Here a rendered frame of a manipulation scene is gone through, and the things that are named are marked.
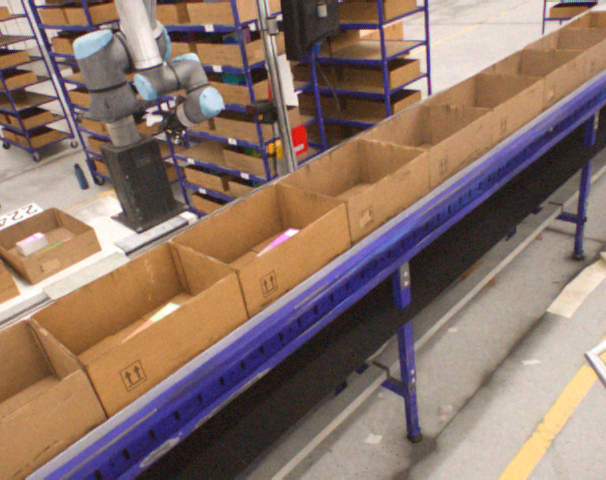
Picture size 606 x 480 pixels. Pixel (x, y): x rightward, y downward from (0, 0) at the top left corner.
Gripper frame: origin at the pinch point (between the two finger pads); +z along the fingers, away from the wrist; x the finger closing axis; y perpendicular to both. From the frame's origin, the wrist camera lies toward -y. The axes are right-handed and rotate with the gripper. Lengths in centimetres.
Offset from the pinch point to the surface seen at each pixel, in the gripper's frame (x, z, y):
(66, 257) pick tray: -7, 23, 56
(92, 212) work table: 7, 55, 23
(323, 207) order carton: 21, -79, 42
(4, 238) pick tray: -21, 58, 48
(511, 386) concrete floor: 141, -79, 62
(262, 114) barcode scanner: 35.6, -13.4, -25.2
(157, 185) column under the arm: 12.7, 12.6, 16.2
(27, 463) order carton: -30, -68, 122
